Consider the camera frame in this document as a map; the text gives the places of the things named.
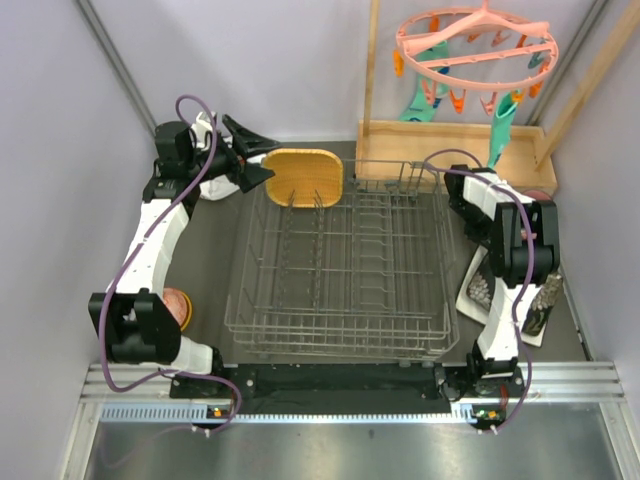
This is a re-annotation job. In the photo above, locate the white square plate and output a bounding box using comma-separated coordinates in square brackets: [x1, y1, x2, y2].
[455, 247, 556, 348]

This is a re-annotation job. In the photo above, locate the pink round clothes hanger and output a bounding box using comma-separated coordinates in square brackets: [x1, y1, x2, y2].
[394, 1, 559, 116]

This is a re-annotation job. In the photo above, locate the yellow woven-pattern plate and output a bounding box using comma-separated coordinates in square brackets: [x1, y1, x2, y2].
[263, 148, 344, 209]

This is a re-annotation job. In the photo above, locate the teal patterned sock front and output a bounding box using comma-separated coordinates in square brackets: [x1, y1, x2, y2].
[487, 93, 519, 169]

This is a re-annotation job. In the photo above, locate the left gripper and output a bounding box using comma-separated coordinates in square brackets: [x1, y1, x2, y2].
[185, 115, 280, 192]

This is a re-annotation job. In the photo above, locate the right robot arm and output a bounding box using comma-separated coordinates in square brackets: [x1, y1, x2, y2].
[444, 165, 560, 396]

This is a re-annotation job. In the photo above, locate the black floral square plate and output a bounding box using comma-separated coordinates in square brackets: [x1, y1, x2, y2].
[462, 249, 564, 339]

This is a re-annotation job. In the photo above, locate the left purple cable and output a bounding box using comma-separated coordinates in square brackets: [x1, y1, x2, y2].
[99, 94, 245, 439]

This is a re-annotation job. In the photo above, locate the wooden tray frame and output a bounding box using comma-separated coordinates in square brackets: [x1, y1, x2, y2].
[355, 1, 639, 195]

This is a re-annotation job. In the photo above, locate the grey wire dish rack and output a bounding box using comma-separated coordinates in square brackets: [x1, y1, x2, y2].
[225, 160, 459, 361]

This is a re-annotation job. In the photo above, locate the purple cable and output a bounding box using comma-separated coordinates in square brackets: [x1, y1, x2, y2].
[423, 149, 539, 435]
[99, 94, 245, 439]

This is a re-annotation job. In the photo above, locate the white printed cloth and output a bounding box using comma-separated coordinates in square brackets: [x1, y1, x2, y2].
[200, 122, 266, 201]

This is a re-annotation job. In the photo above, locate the teal patterned sock back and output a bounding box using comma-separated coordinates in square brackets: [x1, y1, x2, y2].
[398, 41, 449, 123]

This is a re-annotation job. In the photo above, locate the red patterned bowl yellow rim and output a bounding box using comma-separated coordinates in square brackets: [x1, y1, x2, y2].
[163, 288, 193, 332]

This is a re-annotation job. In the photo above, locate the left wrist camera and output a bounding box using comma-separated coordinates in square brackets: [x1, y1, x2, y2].
[192, 111, 217, 150]

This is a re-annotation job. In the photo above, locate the pink ceramic mug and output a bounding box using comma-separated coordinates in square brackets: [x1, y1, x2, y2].
[523, 190, 554, 203]

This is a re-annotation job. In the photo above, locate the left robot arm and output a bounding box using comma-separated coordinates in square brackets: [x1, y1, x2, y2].
[88, 113, 281, 397]

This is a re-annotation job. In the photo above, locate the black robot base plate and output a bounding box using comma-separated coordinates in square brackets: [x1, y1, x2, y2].
[168, 362, 529, 416]

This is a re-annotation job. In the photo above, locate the teal patterned sock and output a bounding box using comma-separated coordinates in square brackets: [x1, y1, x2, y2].
[487, 93, 519, 169]
[398, 41, 449, 123]

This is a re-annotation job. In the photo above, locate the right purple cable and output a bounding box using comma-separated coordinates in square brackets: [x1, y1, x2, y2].
[423, 149, 539, 435]

